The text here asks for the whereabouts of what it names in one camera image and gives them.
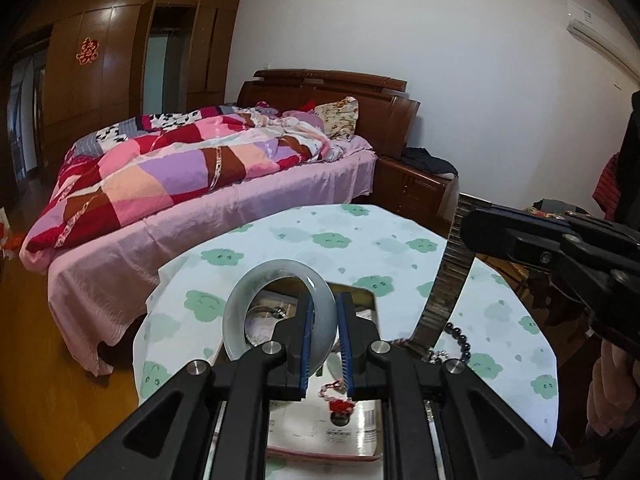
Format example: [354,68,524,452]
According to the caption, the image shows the red hanging garment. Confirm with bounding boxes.
[592,152,626,221]

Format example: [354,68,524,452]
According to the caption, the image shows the dark bead bracelet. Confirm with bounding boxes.
[442,322,473,363]

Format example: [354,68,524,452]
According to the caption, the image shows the pile of bags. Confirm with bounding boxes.
[0,207,22,261]

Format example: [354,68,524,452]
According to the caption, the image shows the round table with cloud cloth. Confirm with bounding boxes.
[132,203,558,480]

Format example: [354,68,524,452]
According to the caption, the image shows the brown wooden nightstand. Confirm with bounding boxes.
[372,155,458,233]

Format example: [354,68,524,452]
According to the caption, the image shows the dark folded clothes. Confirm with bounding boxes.
[400,146,458,178]

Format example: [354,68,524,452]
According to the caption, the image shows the floral pillow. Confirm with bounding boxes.
[314,96,359,140]

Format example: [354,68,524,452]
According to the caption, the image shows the bed with pink sheet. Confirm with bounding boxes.
[20,105,378,376]

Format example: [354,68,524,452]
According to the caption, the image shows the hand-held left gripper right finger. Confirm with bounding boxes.
[336,291,576,480]

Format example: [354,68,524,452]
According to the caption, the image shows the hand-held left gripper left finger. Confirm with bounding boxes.
[65,292,317,480]

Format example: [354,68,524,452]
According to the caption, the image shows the brown wooden wardrobe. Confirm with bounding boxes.
[0,0,246,196]

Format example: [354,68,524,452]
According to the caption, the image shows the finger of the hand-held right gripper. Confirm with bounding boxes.
[459,209,568,267]
[487,206,583,231]

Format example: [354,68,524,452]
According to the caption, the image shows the dark chair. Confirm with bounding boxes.
[480,199,591,321]

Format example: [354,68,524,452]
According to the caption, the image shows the black hanging garment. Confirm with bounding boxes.
[615,89,640,226]

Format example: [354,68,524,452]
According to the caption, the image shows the red knotted cord bracelet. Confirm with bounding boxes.
[320,380,357,413]

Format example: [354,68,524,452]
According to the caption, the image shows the patchwork pink quilt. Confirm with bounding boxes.
[20,104,346,256]

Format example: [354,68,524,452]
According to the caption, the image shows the red paper decoration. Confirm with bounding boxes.
[75,36,99,66]

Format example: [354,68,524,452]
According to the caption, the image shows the brown wooden headboard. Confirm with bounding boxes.
[235,69,421,161]

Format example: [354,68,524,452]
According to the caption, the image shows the silver wrist watch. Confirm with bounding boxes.
[410,192,493,348]

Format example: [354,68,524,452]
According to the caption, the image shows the pink metal tin box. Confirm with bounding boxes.
[215,280,387,462]

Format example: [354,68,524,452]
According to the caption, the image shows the pale jade bangle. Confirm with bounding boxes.
[222,258,335,376]

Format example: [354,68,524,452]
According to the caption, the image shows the white air conditioner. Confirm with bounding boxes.
[567,0,640,81]

